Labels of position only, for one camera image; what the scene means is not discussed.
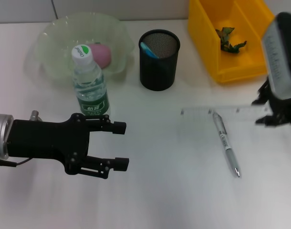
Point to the pink peach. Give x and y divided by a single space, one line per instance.
102 56

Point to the blue scissors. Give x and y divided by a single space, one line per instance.
149 51

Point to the black mesh pen cup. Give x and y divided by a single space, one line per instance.
157 71

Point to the silver ballpoint pen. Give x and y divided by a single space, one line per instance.
225 140

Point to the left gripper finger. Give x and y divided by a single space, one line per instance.
121 164
119 127

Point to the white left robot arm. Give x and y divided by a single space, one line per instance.
0 136

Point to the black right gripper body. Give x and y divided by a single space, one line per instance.
287 109

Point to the clear plastic ruler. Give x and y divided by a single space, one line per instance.
231 111

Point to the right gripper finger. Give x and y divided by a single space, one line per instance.
263 94
269 120

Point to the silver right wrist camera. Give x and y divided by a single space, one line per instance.
281 57

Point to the green plastic wrapper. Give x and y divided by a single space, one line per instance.
229 46

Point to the yellow plastic bin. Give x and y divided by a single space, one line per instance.
241 69

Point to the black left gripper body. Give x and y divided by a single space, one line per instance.
45 140

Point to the translucent green fruit bowl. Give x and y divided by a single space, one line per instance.
57 35

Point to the clear green-label water bottle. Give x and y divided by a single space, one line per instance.
93 95

